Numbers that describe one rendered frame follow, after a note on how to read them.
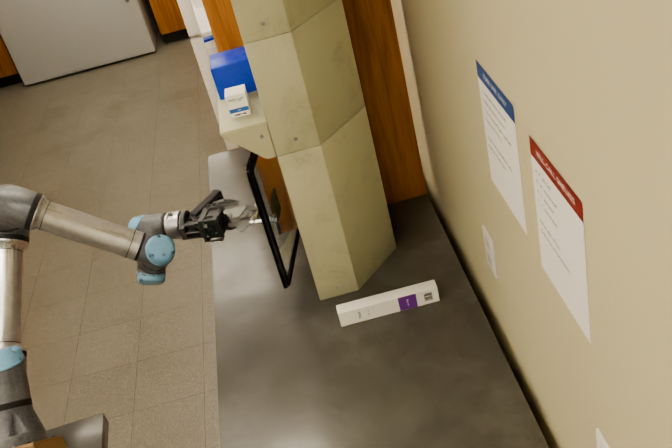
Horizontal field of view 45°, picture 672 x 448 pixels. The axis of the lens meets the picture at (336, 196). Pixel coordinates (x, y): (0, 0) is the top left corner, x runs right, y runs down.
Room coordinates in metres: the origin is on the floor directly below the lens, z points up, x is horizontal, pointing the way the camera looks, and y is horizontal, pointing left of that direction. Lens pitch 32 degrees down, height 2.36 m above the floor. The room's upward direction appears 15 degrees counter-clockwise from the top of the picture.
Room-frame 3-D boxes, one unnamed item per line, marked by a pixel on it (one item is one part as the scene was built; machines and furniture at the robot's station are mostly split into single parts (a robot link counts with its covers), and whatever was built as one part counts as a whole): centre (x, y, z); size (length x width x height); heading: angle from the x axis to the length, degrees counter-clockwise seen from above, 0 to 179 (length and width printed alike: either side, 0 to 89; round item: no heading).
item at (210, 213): (1.86, 0.36, 1.20); 0.12 x 0.09 x 0.08; 76
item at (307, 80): (1.90, -0.01, 1.33); 0.32 x 0.25 x 0.77; 1
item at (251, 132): (1.89, 0.18, 1.46); 0.32 x 0.11 x 0.10; 1
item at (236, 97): (1.82, 0.17, 1.54); 0.05 x 0.05 x 0.06; 88
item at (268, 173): (1.90, 0.16, 1.19); 0.30 x 0.01 x 0.40; 167
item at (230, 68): (1.97, 0.18, 1.56); 0.10 x 0.10 x 0.09; 1
